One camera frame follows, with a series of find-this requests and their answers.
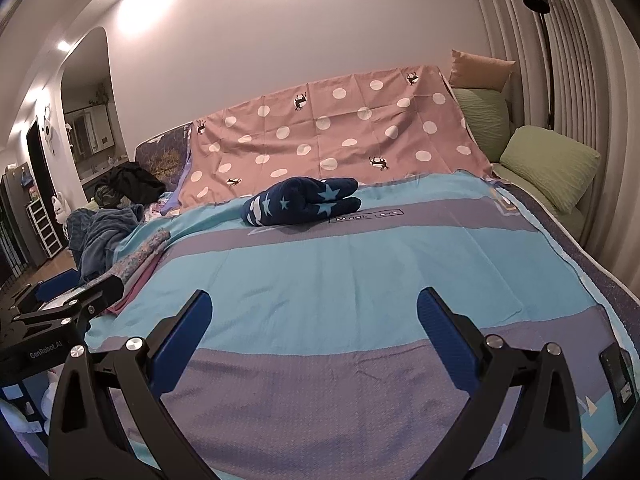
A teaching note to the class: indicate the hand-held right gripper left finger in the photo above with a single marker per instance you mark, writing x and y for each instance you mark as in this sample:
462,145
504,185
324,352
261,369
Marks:
182,340

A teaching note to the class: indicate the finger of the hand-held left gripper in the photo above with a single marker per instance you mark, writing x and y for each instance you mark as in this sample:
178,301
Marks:
95,294
55,281

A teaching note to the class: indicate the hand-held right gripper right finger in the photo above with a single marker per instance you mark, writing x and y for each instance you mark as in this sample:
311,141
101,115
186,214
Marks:
440,327

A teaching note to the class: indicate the navy fleece star print robe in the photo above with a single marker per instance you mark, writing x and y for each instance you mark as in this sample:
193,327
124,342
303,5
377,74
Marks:
300,200

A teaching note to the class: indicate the dark clothes pile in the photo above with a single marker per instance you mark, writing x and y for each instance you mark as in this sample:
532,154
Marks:
130,180

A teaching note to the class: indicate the pink folded cloth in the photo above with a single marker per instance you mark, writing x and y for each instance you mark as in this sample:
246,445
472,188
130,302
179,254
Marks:
132,292

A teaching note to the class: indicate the white shelf rack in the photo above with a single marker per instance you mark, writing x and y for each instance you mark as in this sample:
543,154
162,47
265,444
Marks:
45,227

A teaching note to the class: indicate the white cloth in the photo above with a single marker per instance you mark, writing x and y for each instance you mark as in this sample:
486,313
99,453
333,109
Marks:
20,410

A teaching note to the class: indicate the floral folded cloth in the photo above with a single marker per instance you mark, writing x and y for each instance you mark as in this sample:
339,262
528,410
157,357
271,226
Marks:
140,255

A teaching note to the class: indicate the teal blanket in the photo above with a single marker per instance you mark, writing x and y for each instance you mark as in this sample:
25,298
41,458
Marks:
100,230

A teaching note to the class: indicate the dark tall cabinet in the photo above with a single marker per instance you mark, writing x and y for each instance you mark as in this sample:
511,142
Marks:
15,220

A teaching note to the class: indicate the white toy figure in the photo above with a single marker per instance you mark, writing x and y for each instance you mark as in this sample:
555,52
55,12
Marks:
60,207

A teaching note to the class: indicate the blue and purple bedspread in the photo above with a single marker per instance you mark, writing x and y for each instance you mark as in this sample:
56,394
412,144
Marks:
350,270

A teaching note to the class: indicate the dark doorway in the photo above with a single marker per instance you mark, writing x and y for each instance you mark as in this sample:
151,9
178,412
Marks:
37,160

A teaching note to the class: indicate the tree print dark cloth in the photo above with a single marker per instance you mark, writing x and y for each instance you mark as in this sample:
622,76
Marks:
160,160

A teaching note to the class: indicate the mirror cabinet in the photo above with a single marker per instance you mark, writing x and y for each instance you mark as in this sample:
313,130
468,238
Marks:
90,127

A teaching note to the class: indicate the dark purple mattress cover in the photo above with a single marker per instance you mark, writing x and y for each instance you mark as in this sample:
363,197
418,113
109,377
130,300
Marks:
615,285

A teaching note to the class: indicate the black phone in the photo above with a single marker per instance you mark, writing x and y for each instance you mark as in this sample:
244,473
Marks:
620,385

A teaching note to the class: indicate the small green plant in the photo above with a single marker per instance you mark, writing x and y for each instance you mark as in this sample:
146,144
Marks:
101,95

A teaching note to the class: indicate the large green pillow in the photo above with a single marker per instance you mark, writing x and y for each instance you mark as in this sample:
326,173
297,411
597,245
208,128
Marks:
550,165

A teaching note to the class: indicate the green ribbed pillow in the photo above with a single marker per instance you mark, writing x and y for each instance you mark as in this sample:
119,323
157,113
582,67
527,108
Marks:
482,120

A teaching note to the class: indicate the pink polka dot sheet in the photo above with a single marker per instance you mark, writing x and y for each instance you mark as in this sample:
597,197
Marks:
340,125

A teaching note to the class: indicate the recessed ceiling light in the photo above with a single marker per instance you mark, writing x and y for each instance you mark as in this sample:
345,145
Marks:
62,45

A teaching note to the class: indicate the orange pillow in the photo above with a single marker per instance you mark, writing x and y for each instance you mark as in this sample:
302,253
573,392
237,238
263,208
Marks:
480,70

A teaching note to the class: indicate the beige pleated curtain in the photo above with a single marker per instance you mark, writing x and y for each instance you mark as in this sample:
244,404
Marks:
590,85

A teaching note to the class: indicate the white wall clock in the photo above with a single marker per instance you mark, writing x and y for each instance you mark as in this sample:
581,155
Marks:
47,132

